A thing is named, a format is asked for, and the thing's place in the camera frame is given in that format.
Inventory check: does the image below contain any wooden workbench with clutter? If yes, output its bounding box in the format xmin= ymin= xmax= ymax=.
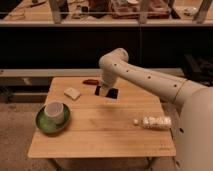
xmin=0 ymin=0 xmax=213 ymax=27

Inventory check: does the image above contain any black eraser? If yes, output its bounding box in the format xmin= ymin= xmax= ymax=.
xmin=95 ymin=86 xmax=118 ymax=99

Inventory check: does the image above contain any dark red sausage toy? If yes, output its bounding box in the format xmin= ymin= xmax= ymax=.
xmin=83 ymin=79 xmax=99 ymax=85

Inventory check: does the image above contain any white cup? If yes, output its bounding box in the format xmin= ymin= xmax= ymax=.
xmin=44 ymin=101 xmax=64 ymax=124

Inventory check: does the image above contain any clear plastic bottle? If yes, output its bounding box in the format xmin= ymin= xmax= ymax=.
xmin=133 ymin=116 xmax=172 ymax=129

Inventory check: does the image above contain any green plate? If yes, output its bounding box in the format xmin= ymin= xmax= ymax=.
xmin=35 ymin=104 xmax=71 ymax=134

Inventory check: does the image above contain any wooden folding table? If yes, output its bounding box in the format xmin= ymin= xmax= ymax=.
xmin=28 ymin=77 xmax=176 ymax=158

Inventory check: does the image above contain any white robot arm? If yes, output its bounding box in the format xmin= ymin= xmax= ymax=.
xmin=99 ymin=48 xmax=213 ymax=171

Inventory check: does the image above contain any black box on shelf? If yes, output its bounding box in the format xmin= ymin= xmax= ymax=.
xmin=182 ymin=54 xmax=213 ymax=82

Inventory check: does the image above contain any white sponge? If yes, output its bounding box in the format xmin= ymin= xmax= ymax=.
xmin=64 ymin=87 xmax=81 ymax=100

